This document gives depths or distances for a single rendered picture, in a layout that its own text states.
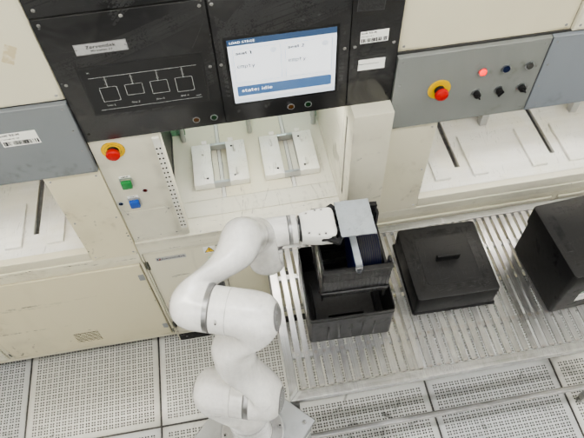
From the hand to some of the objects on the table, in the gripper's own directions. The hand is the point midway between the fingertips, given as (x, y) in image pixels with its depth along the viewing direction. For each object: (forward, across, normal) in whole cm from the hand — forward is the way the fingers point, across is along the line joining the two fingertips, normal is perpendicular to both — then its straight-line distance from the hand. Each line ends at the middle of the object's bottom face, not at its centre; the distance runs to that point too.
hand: (352, 221), depth 160 cm
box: (+81, 0, +49) cm, 95 cm away
